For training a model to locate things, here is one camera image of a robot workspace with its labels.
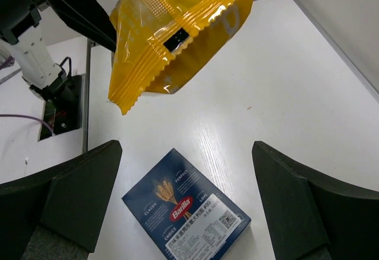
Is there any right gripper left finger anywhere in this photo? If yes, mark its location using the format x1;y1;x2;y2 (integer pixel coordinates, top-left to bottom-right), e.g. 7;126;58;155
1;140;122;259

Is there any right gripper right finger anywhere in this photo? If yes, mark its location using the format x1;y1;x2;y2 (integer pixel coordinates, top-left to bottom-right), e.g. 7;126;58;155
252;141;378;259

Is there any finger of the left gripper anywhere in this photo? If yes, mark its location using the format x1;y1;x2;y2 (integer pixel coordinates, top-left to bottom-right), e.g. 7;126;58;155
46;0;116;52

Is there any yellow spaghetti bag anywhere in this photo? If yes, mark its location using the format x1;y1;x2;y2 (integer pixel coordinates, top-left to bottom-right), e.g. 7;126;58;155
108;0;253;114

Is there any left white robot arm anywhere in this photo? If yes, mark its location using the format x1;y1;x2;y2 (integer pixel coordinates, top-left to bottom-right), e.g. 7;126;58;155
1;0;116;107

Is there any blue Barilla pasta box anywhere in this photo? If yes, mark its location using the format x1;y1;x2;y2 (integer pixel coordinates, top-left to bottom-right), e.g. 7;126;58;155
122;149;251;259

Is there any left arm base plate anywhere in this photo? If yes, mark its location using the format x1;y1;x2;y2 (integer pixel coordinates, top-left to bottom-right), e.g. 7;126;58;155
43;75;83;136

